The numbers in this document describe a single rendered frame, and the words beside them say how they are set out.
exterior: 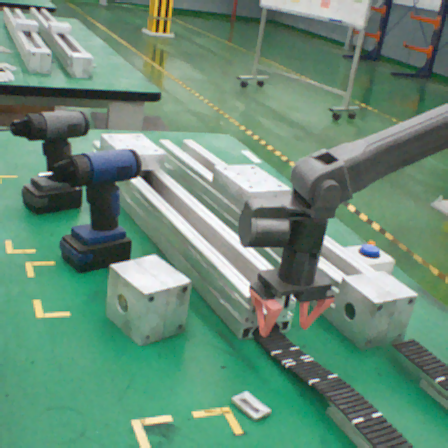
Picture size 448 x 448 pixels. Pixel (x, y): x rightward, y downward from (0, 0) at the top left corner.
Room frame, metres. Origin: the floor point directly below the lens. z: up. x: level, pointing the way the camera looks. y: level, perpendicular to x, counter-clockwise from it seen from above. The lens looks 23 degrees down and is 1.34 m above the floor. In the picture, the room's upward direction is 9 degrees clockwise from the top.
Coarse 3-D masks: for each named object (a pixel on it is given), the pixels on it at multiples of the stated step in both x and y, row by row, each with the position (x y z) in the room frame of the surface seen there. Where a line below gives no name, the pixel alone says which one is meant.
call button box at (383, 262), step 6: (354, 246) 1.18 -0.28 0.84; (360, 246) 1.19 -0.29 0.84; (354, 252) 1.15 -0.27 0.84; (360, 252) 1.15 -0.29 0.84; (360, 258) 1.13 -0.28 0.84; (366, 258) 1.13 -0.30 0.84; (372, 258) 1.13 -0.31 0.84; (378, 258) 1.14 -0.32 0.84; (384, 258) 1.15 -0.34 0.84; (390, 258) 1.15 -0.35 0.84; (366, 264) 1.11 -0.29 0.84; (372, 264) 1.11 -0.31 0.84; (378, 264) 1.12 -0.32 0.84; (384, 264) 1.13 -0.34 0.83; (390, 264) 1.14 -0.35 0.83; (378, 270) 1.12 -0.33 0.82; (384, 270) 1.13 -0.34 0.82; (390, 270) 1.14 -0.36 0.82
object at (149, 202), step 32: (128, 192) 1.30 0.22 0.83; (160, 192) 1.33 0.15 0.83; (160, 224) 1.15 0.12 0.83; (192, 224) 1.19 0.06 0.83; (224, 224) 1.13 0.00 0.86; (192, 256) 1.02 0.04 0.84; (224, 256) 1.06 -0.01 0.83; (256, 256) 1.01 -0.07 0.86; (224, 288) 0.92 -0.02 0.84; (224, 320) 0.90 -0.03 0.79; (256, 320) 0.87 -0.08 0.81; (288, 320) 0.91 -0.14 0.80
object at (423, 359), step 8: (392, 344) 0.87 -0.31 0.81; (400, 344) 0.87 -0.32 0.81; (408, 344) 0.87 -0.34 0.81; (416, 344) 0.88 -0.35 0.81; (400, 352) 0.85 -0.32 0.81; (408, 352) 0.85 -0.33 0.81; (416, 352) 0.85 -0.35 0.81; (424, 352) 0.86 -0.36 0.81; (416, 360) 0.83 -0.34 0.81; (424, 360) 0.83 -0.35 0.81; (432, 360) 0.83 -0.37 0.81; (440, 360) 0.84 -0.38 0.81; (424, 368) 0.81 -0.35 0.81; (432, 368) 0.81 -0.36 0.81; (440, 368) 0.81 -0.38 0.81; (432, 376) 0.79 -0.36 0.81; (440, 376) 0.79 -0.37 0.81; (440, 384) 0.77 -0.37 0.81
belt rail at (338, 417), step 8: (328, 408) 0.70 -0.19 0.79; (336, 408) 0.69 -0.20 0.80; (336, 416) 0.69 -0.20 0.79; (344, 416) 0.68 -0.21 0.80; (344, 424) 0.67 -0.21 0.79; (352, 424) 0.66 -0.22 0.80; (344, 432) 0.67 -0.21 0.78; (352, 432) 0.66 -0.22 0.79; (352, 440) 0.66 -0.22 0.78; (360, 440) 0.65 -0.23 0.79
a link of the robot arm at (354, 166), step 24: (408, 120) 0.91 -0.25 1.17; (432, 120) 0.89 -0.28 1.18; (360, 144) 0.87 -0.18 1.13; (384, 144) 0.86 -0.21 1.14; (408, 144) 0.87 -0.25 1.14; (432, 144) 0.88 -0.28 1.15; (312, 168) 0.83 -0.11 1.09; (336, 168) 0.82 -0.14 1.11; (360, 168) 0.84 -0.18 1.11; (384, 168) 0.86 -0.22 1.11; (312, 192) 0.81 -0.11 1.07
